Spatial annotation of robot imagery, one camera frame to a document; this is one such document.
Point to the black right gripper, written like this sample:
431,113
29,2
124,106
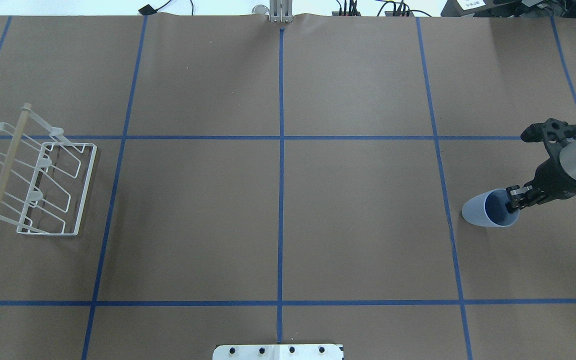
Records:
552,180

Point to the light blue plastic cup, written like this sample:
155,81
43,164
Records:
489,210

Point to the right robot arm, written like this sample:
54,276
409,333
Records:
566,158

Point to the black device top right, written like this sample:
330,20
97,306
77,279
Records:
509,9

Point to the small black sensor puck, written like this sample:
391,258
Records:
147,10

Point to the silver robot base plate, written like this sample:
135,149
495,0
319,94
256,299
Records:
326,351

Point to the aluminium frame post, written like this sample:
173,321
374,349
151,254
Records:
280,11

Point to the white wire cup holder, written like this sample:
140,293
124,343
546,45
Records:
45,177

